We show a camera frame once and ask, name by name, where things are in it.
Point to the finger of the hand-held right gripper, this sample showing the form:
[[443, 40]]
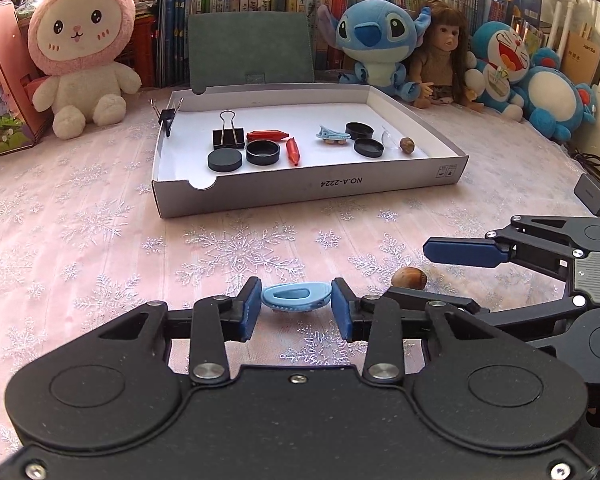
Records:
[[540, 315], [465, 252]]

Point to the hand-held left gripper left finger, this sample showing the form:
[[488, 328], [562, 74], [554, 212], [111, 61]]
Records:
[[252, 310]]

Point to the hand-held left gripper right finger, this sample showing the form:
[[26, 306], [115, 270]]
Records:
[[340, 310]]

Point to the blue plastic clip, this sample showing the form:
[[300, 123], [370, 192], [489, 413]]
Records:
[[295, 297]]

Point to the brown hazelnut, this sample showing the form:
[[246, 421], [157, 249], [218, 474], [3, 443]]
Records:
[[407, 145], [409, 278]]

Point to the clear plastic lid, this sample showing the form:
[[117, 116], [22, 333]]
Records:
[[389, 139]]

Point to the black round lid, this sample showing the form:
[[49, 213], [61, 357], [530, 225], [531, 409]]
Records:
[[359, 129], [263, 152], [225, 161], [368, 147]]

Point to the white cardboard box tray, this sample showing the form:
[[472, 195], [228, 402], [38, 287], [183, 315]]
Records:
[[325, 165]]

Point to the red capsule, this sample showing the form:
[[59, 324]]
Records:
[[293, 151], [266, 135]]

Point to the large black binder clip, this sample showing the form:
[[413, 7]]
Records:
[[228, 138]]

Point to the light blue hair clip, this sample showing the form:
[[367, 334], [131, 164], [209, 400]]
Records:
[[332, 135]]

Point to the black power adapter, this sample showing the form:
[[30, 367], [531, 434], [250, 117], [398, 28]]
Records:
[[590, 192]]

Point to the blue and white plush toy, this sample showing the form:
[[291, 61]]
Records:
[[555, 100]]

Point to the long-haired baby doll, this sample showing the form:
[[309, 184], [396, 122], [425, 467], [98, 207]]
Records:
[[442, 67]]

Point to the pink snowflake tablecloth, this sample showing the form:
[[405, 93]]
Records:
[[80, 220]]

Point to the blue robot cat plush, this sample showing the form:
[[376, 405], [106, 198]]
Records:
[[500, 55]]

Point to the small black binder clip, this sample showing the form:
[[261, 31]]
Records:
[[167, 117]]

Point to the blue alien plush toy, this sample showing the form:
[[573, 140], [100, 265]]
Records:
[[375, 60]]

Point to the green suede notebook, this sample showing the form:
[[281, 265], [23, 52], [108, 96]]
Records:
[[250, 45]]

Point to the red plastic crate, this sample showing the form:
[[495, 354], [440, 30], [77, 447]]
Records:
[[142, 50]]

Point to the pink bunny plush toy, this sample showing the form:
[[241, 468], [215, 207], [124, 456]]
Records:
[[85, 75]]

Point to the colourful picture box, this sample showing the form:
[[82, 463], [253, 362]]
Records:
[[5, 85]]

